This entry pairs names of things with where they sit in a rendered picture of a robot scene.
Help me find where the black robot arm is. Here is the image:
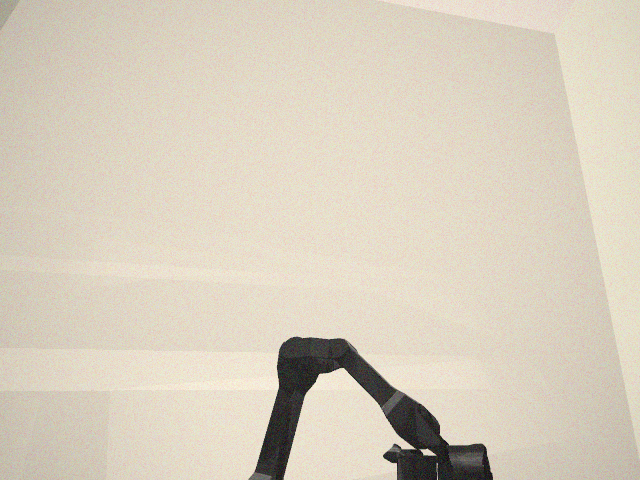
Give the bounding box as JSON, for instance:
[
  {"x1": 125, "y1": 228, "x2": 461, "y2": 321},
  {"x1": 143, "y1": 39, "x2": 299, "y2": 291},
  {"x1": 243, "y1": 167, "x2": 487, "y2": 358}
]
[{"x1": 248, "y1": 336, "x2": 493, "y2": 480}]

